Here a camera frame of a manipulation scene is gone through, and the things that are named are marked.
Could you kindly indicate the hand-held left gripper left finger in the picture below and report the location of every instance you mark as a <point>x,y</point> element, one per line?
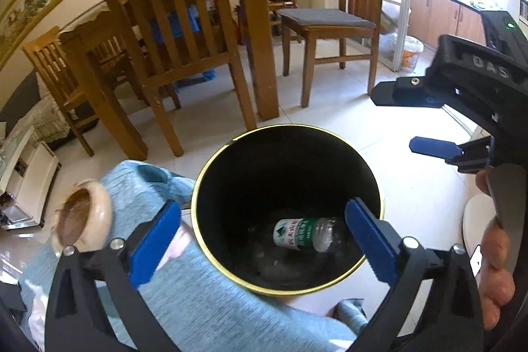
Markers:
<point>154,249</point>

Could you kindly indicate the blue plastic stool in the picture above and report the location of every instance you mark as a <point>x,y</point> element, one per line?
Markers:
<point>165,26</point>

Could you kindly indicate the beige stone ashtray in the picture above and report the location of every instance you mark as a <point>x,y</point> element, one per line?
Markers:
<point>97,203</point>

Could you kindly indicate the wooden dining table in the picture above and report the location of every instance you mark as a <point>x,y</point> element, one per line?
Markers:
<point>259,47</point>

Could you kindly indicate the framed landscape painting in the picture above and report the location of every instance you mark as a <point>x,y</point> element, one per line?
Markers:
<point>31,12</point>

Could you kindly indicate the grey seat cushion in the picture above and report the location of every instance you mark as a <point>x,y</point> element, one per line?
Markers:
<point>326,19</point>

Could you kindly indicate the wooden kitchen cabinet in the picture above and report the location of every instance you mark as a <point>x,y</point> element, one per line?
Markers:
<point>445,18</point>

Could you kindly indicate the blue floral tablecloth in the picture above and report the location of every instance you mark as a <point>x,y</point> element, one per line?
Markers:
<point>214,294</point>

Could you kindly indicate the white coffee table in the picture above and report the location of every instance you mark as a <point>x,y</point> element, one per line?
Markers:
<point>41,166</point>

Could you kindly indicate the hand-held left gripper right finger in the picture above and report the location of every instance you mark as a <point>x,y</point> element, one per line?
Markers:
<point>371,247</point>

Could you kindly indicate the black trash bin gold rim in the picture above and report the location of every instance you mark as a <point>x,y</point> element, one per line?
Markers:
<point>264,179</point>

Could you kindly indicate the person's right hand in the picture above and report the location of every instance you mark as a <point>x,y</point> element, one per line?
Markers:
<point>493,265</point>

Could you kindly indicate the white plastic bucket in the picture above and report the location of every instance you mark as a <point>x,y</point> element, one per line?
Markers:
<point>411,55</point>

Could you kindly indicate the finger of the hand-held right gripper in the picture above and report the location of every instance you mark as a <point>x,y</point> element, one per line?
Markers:
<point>433,148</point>
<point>402,92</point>

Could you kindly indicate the clear plastic bottle green label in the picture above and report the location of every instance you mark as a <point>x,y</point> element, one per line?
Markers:
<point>297,234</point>

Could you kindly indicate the grey sofa with lace cover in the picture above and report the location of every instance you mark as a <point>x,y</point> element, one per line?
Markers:
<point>41,117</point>

